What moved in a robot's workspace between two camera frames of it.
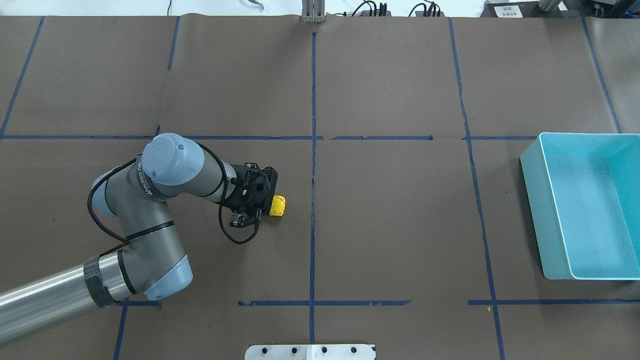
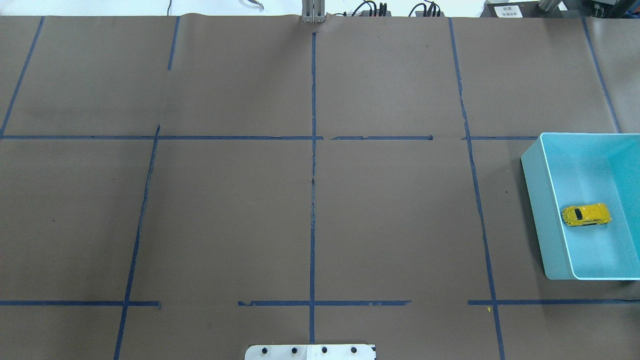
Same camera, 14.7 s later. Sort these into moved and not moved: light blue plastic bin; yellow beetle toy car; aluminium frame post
Moved: yellow beetle toy car
Not moved: aluminium frame post; light blue plastic bin
